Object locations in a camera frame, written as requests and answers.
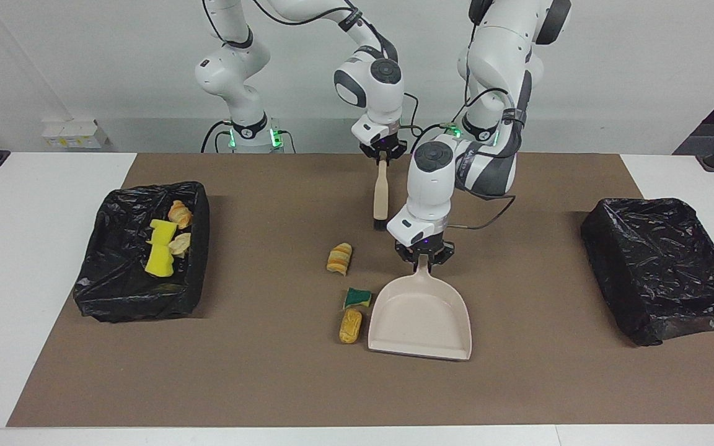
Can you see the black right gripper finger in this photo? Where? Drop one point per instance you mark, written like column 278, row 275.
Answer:
column 370, row 154
column 399, row 153

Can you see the beige hand brush black bristles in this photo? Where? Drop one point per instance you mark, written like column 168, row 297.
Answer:
column 381, row 198

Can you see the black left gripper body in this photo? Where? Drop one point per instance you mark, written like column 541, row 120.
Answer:
column 425, row 249

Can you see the pale cream bread piece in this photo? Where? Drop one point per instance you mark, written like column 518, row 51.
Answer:
column 180, row 244

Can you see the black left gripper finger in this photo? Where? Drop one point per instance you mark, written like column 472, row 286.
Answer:
column 406, row 255
column 445, row 255

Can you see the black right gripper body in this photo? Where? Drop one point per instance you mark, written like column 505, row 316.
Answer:
column 383, row 147

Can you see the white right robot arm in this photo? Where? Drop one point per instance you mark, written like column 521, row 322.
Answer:
column 369, row 80

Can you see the white power strip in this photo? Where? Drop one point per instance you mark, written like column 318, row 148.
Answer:
column 75, row 133

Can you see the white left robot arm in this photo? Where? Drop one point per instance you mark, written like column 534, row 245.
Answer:
column 499, row 43

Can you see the green and yellow sponge piece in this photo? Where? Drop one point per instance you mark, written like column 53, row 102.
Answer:
column 163, row 232
column 357, row 298

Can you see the beige plastic dustpan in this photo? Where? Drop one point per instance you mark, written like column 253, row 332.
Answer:
column 422, row 322

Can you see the brown table mat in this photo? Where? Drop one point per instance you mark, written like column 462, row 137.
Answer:
column 270, row 384

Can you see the brown bread roll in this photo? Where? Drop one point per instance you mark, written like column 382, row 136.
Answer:
column 350, row 326

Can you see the bin lined with black bag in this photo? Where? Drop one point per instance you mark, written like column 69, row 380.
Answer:
column 661, row 272
column 115, row 291

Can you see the striped toy croissant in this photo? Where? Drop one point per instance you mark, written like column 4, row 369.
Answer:
column 339, row 259
column 180, row 214

